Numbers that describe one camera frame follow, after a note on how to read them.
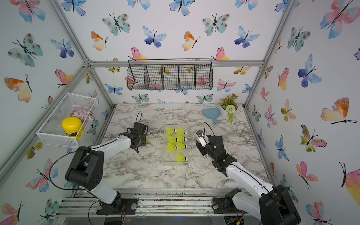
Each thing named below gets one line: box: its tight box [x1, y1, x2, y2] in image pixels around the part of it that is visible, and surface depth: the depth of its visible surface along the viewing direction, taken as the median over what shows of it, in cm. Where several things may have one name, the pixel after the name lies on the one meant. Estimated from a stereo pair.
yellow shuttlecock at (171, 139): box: [166, 135, 179, 144], surface depth 98 cm
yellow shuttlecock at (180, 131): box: [176, 127, 188, 136], surface depth 103 cm
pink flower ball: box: [70, 106, 93, 123], surface depth 70 cm
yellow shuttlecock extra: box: [166, 142, 179, 154], surface depth 94 cm
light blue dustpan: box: [202, 107, 220, 125], surface depth 120 cm
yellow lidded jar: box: [61, 116, 84, 141], surface depth 65 cm
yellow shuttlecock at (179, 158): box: [175, 153, 188, 162], surface depth 91 cm
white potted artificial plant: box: [220, 93, 239, 125], surface depth 104 cm
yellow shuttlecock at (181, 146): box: [175, 142, 188, 152], surface depth 95 cm
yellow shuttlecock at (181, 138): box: [177, 134, 188, 143], surface depth 99 cm
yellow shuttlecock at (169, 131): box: [165, 127, 175, 137], surface depth 103 cm
